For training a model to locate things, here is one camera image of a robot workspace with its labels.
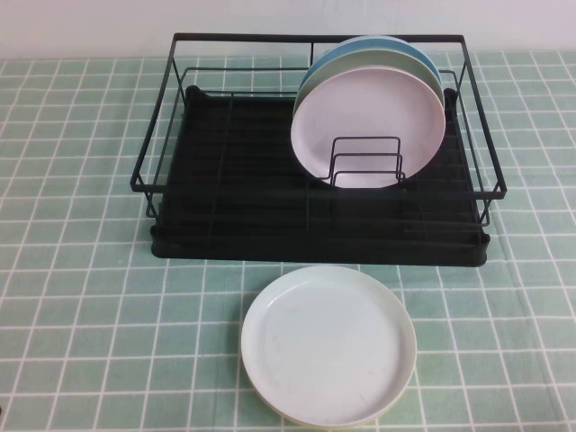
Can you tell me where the pink round plate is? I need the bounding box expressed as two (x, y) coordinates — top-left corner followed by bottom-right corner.
(290, 67), (448, 190)

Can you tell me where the white round plate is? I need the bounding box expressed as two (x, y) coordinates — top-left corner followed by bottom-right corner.
(239, 265), (418, 428)

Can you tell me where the pale green round plate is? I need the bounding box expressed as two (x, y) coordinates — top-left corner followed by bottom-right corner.
(293, 48), (445, 109)

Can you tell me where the blue round plate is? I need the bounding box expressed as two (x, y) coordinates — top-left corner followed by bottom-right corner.
(300, 35), (441, 91)

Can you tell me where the black plastic drip tray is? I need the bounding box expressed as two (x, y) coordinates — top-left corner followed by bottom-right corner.
(148, 84), (491, 269)

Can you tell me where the green checked tablecloth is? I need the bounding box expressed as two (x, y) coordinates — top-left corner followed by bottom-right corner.
(0, 48), (576, 432)

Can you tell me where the black wire dish rack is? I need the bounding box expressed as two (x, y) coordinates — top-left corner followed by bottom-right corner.
(130, 31), (509, 227)

